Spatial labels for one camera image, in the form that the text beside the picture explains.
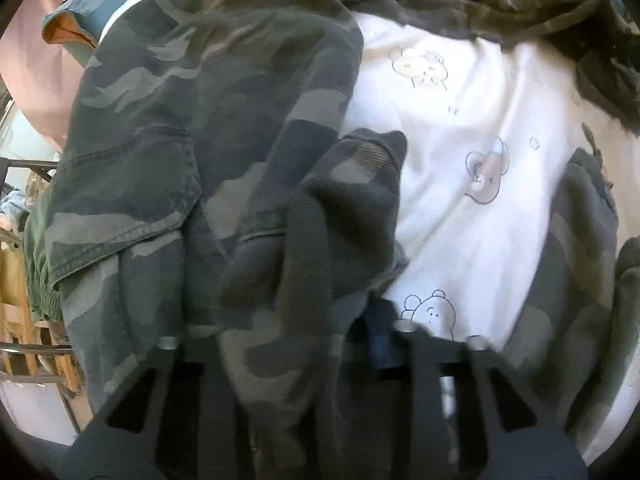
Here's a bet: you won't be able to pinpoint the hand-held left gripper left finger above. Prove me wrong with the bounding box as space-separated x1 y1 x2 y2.
92 336 256 480

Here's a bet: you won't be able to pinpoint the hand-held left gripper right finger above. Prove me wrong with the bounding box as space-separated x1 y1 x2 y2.
367 302 556 480

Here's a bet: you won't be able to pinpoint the camouflage pants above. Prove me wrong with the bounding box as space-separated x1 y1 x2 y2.
42 0 640 480

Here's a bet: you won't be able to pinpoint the white bear-print bed sheet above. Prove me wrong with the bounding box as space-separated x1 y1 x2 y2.
97 0 640 466

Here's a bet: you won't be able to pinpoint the green blanket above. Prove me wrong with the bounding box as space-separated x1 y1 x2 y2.
22 195 68 323

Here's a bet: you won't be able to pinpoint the wooden chair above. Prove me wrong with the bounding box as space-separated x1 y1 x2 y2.
0 227 83 401

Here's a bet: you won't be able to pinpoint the dark brown folding chair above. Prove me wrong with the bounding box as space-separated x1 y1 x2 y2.
0 156 62 198

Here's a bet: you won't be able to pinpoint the pink curtain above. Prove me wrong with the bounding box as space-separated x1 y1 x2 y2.
0 0 96 153

